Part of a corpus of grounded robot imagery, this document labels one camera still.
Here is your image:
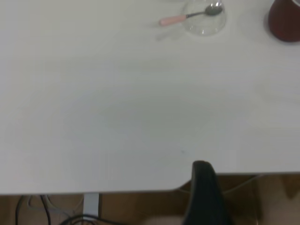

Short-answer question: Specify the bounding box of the grey cable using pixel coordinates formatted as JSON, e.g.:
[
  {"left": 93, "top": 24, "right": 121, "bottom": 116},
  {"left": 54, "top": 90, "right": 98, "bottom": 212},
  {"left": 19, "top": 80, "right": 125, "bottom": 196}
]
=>
[{"left": 27, "top": 195, "right": 76, "bottom": 215}]

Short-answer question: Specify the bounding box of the grey table leg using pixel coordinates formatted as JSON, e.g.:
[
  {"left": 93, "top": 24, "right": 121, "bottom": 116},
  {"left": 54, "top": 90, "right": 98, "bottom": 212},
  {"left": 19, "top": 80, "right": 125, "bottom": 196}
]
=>
[{"left": 83, "top": 192, "right": 100, "bottom": 218}]

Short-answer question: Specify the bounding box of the red ceramic mug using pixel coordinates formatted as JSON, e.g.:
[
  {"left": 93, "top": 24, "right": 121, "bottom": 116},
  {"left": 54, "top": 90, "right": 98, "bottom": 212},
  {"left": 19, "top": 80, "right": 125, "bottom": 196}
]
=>
[{"left": 267, "top": 0, "right": 300, "bottom": 43}]

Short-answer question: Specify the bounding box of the pink handled metal spoon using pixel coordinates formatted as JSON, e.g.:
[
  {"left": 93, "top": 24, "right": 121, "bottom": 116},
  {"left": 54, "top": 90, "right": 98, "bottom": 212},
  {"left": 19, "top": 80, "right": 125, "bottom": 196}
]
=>
[{"left": 160, "top": 4, "right": 223, "bottom": 27}]

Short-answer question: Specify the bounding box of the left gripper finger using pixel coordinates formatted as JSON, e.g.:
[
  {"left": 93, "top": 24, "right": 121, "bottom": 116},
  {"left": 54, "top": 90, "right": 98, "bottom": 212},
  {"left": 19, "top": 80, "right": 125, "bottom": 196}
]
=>
[{"left": 181, "top": 160, "right": 235, "bottom": 225}]

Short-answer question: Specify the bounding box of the black cable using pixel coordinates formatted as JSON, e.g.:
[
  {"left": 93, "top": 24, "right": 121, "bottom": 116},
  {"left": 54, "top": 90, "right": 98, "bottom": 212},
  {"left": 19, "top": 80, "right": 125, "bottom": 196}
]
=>
[
  {"left": 14, "top": 195, "right": 27, "bottom": 225},
  {"left": 39, "top": 195, "right": 52, "bottom": 225},
  {"left": 59, "top": 214, "right": 132, "bottom": 225}
]

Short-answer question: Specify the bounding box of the clear round glass lid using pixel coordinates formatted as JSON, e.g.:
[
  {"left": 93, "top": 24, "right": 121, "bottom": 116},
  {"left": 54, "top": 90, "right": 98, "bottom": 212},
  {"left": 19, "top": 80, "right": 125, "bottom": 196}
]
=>
[{"left": 181, "top": 0, "right": 227, "bottom": 37}]

